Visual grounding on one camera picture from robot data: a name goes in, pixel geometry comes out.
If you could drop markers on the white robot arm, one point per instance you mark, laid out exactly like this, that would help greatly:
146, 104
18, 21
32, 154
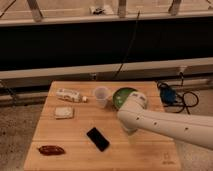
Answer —
194, 129

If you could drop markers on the white eraser block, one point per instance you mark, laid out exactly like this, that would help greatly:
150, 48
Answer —
64, 112

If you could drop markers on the clear plastic cup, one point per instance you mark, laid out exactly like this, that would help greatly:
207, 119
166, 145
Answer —
101, 95

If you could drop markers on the green bowl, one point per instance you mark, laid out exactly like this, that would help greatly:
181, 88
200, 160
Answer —
120, 96

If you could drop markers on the white plastic bottle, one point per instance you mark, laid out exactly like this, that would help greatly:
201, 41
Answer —
71, 95

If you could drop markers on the black smartphone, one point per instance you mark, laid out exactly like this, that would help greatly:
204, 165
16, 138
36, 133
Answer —
98, 139

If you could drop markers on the blue device on floor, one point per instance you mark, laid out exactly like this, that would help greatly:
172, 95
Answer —
168, 95

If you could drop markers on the small dark object on ledge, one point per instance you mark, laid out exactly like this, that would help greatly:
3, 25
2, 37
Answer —
97, 10

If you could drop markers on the dark red chili pepper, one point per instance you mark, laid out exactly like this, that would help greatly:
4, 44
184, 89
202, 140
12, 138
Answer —
51, 150

